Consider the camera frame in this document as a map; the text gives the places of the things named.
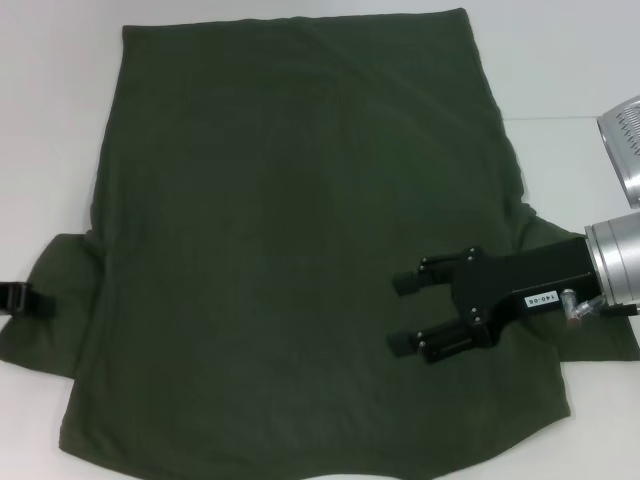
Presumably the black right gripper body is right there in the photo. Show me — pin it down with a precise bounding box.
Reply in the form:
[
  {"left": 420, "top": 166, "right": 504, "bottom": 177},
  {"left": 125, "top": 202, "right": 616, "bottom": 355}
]
[{"left": 449, "top": 236, "right": 603, "bottom": 349}]

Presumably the dark green shirt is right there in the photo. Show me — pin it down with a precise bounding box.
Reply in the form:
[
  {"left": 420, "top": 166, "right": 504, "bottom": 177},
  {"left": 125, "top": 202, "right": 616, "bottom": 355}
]
[{"left": 0, "top": 7, "right": 640, "bottom": 480}]

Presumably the right gripper silver connector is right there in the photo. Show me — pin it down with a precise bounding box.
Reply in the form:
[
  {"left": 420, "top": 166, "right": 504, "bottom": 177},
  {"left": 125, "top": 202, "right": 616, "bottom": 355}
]
[{"left": 560, "top": 287, "right": 584, "bottom": 329}]

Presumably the right arm cable with plug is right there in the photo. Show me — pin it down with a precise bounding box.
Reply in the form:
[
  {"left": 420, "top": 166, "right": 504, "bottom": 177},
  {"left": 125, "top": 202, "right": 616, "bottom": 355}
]
[{"left": 574, "top": 294, "right": 640, "bottom": 320}]

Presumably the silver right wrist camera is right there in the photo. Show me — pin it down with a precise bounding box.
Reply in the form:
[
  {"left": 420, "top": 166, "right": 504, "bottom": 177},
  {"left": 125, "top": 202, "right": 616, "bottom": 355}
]
[{"left": 596, "top": 93, "right": 640, "bottom": 210}]

